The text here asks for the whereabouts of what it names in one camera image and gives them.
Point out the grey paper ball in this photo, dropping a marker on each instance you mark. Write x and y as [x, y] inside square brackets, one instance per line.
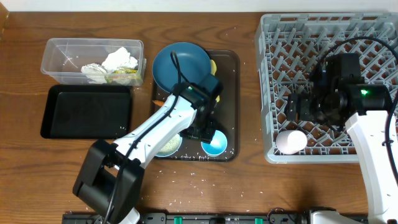
[95, 73]

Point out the light blue rice bowl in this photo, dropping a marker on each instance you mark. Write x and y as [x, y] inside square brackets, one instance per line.
[171, 147]

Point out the pink plastic cup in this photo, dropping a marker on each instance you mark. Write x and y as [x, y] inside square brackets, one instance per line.
[291, 141]

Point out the clear plastic waste bin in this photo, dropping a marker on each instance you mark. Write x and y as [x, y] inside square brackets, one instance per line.
[64, 57]

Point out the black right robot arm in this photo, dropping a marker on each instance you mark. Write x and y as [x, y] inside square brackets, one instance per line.
[366, 112]

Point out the black waste tray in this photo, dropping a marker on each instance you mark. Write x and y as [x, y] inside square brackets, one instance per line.
[87, 112]

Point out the orange carrot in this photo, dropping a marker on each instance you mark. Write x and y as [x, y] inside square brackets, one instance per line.
[158, 102]

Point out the grey dishwasher rack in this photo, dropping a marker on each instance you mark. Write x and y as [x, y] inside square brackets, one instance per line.
[288, 46]

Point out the pile of white rice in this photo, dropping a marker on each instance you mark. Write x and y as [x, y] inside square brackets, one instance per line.
[170, 146]

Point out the yellow plastic spoon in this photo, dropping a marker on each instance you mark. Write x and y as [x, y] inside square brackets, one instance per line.
[213, 71]

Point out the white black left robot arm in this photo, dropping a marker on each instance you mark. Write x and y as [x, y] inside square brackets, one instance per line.
[111, 175]

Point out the yellow green snack wrapper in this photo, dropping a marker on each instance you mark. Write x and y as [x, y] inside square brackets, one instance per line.
[123, 76]

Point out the white paper napkin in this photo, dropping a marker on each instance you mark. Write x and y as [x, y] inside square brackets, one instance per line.
[119, 59]

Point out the black rail at table edge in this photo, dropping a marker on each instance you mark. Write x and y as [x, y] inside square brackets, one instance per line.
[274, 216]

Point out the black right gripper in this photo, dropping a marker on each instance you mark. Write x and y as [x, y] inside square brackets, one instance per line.
[292, 108]

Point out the dark brown serving tray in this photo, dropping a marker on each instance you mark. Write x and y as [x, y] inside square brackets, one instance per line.
[226, 113]

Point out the small light blue cup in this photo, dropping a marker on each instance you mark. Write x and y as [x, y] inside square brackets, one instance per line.
[217, 145]

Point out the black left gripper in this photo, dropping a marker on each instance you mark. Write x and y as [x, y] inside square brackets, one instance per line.
[201, 134]

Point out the dark blue plate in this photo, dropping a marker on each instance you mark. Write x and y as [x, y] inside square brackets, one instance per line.
[193, 60]

